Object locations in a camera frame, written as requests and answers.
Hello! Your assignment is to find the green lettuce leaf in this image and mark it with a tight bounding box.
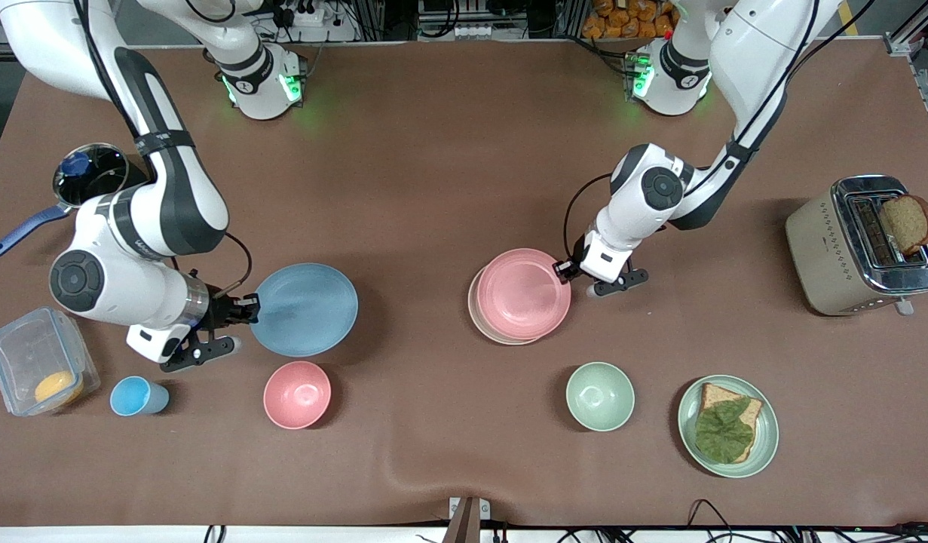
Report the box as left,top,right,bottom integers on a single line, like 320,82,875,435
694,398,755,464

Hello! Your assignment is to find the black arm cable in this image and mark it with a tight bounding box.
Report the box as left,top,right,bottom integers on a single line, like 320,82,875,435
72,0,254,299
564,0,879,261

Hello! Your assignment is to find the brown bread slice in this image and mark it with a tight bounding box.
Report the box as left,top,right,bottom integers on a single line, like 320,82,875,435
695,382,764,463

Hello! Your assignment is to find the beige plate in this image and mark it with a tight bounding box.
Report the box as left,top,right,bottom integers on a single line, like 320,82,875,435
467,264,541,346

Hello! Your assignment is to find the blue cup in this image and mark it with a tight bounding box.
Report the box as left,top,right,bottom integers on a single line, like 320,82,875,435
109,376,170,417

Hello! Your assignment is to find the grey metal clamp bracket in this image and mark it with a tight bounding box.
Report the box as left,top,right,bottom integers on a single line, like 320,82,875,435
449,495,492,543

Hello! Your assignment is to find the green bowl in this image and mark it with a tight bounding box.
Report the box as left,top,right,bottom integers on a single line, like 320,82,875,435
565,362,636,432

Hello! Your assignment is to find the brown table mat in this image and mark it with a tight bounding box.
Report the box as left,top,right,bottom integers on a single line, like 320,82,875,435
0,38,928,529

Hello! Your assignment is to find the green plate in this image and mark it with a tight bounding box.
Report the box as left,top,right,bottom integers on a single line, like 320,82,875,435
677,374,779,479

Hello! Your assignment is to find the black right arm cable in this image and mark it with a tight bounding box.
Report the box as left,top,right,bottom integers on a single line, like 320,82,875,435
72,0,254,299

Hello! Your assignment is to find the thin black looped cable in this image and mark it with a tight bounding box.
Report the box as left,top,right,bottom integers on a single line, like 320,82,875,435
686,498,736,543

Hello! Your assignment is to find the white power strip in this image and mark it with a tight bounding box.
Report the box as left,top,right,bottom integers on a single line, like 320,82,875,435
281,0,326,28

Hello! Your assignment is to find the orange round food piece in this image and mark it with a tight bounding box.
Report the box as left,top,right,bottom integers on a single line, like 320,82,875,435
34,370,84,406

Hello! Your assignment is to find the clear plastic container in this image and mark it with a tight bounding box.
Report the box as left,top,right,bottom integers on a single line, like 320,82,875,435
0,305,101,417

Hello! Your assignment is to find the pink bowl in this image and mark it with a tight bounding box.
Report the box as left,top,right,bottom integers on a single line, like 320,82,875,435
263,360,332,431

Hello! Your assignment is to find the blue plate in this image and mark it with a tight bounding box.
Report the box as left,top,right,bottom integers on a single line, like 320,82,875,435
250,262,359,358

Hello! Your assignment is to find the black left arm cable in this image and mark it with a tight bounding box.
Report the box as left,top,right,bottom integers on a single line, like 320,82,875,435
564,0,879,261

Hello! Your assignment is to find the steel saucepan blue handle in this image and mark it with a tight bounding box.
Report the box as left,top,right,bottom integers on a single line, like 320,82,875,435
0,142,133,259

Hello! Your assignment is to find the pink plate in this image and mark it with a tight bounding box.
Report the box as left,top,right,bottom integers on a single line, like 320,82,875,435
476,248,572,342

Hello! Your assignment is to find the brown toast slice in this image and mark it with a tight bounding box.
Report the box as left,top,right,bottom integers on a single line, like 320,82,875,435
878,194,928,256

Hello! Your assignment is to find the aluminium frame profile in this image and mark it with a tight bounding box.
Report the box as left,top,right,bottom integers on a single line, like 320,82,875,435
882,15,928,57

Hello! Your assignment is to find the beige steel toaster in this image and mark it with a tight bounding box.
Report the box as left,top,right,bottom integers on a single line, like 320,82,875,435
785,175,928,318

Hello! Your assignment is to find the bag of orange buns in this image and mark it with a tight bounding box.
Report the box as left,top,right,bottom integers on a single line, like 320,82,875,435
582,0,679,40

